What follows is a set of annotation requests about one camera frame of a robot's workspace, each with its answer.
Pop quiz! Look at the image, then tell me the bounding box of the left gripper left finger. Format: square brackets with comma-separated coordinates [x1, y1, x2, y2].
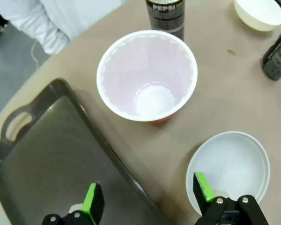
[41, 180, 106, 225]

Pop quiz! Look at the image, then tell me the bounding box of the black Pepsi can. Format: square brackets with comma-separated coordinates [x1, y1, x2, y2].
[261, 20, 281, 82]
[145, 0, 186, 40]

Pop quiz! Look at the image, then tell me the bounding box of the red plastic cup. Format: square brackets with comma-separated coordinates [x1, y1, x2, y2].
[96, 30, 198, 125]

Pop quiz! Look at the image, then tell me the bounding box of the brown plastic tray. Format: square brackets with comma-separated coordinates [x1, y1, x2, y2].
[0, 78, 176, 225]

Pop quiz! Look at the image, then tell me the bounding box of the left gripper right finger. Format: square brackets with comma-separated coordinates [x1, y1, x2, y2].
[192, 172, 270, 225]

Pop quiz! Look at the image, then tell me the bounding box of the white floor cable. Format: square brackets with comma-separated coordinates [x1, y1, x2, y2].
[30, 38, 41, 68]

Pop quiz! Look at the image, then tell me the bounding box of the person in white hoodie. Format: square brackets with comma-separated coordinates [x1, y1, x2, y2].
[0, 0, 132, 56]

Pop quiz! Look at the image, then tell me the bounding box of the white plastic bowl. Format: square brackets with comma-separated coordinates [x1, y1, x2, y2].
[185, 131, 271, 215]
[234, 0, 281, 32]

